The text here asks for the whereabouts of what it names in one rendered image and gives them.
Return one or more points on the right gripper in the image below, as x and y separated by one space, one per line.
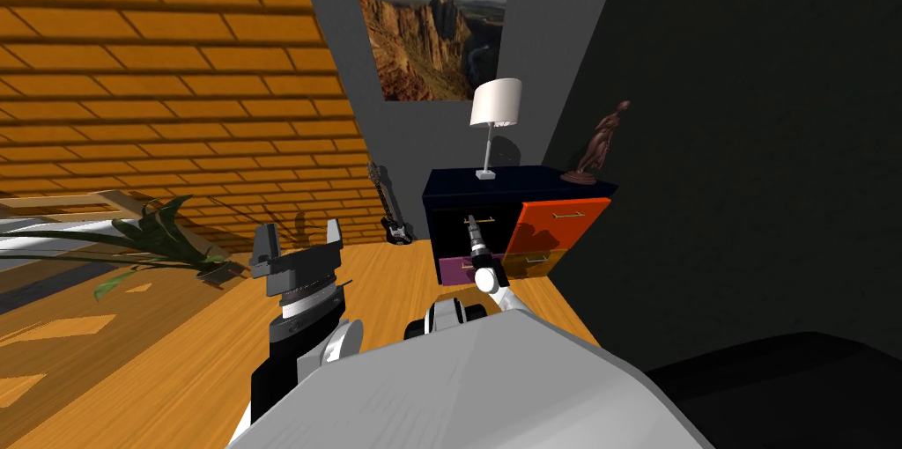
476 234

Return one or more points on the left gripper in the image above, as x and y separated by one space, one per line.
304 271

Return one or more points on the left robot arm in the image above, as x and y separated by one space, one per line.
303 343

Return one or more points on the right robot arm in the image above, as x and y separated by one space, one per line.
490 280

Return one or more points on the black drawer front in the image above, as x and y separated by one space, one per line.
451 231

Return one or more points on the purple drawer front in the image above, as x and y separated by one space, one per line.
454 274

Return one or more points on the dark blue dresser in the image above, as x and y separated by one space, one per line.
493 185

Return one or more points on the amber drawer front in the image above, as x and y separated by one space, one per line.
535 267

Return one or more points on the orange drawer front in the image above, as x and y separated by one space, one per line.
557 231

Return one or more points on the black electric guitar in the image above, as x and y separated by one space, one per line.
394 229

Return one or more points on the white table lamp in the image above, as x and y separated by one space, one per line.
497 102

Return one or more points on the green leafy plant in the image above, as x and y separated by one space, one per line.
158 238

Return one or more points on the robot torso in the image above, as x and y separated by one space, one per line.
465 385

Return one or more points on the brown figure statue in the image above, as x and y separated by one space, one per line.
599 142

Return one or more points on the canyon landscape picture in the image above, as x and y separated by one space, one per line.
430 26

